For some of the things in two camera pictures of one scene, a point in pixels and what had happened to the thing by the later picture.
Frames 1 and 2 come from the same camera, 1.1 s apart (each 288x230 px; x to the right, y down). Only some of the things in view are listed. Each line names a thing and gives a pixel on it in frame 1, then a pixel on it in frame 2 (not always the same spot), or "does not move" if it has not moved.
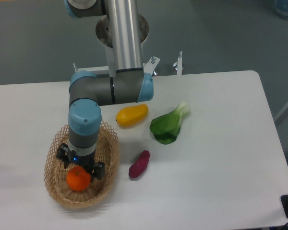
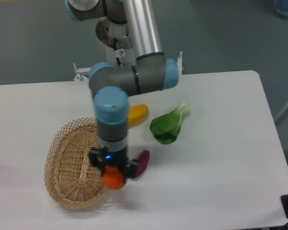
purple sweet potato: [137, 168] does not move
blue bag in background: [287, 8] does not move
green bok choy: [166, 128] does not move
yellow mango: [130, 115] does not move
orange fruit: [78, 178] -> [113, 178]
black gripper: [97, 170] -> [100, 157]
